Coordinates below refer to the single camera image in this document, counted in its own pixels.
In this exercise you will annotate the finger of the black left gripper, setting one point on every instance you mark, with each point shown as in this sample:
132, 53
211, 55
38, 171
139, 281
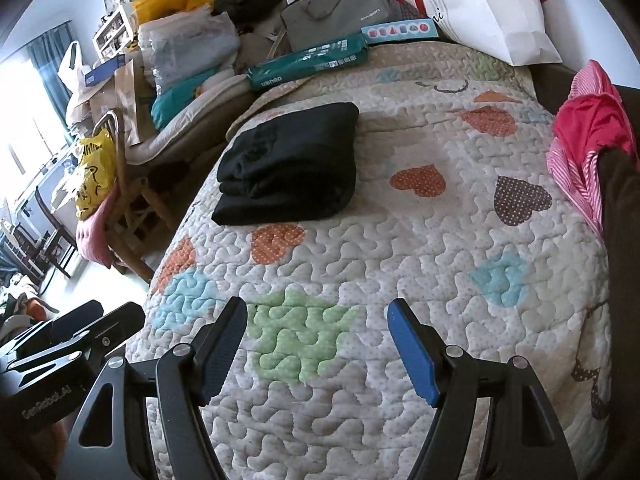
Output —
85, 329

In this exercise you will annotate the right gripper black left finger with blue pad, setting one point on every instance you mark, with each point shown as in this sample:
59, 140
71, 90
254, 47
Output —
111, 438

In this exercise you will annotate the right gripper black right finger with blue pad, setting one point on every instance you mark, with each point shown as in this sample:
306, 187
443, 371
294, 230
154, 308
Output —
523, 437

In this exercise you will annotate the black pants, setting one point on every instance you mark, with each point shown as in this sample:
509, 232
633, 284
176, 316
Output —
295, 167

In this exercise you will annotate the pink red clothing pile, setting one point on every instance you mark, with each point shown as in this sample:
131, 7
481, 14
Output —
590, 120

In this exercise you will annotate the pink cloth on chair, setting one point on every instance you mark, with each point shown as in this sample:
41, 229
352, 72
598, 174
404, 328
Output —
90, 233

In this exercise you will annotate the yellow printed plastic bag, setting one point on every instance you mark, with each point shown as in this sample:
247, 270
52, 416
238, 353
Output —
95, 174

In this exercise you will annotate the wooden chair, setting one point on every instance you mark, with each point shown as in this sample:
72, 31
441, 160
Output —
150, 200

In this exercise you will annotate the white folded duvet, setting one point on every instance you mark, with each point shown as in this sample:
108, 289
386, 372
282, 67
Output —
222, 92

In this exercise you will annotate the teal folded cloth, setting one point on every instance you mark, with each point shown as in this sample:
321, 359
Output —
171, 102

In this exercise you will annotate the brown paper bag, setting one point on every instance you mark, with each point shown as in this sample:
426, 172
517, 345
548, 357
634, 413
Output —
132, 96

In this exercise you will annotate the blue small box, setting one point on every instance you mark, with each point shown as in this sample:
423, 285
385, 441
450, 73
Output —
105, 70

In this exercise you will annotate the white plastic bag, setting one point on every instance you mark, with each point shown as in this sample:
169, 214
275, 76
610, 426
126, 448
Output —
72, 69

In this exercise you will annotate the blue curtain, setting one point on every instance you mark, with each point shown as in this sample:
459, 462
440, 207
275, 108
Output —
46, 52

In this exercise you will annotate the white shelf unit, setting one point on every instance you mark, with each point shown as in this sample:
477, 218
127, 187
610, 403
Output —
116, 32

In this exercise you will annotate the clear plastic bag of clothes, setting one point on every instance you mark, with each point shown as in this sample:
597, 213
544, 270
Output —
185, 44

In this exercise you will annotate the yellow fabric bag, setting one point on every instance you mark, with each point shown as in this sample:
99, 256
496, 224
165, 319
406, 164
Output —
151, 10

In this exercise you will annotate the teal long cardboard box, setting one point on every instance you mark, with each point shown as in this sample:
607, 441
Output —
341, 53

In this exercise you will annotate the light blue shapes toy box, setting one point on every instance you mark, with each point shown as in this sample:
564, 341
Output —
400, 31

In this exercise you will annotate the grey laptop bag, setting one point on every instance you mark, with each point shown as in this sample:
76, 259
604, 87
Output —
309, 23

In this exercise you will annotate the white pillow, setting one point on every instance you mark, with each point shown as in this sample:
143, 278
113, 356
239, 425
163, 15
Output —
510, 30

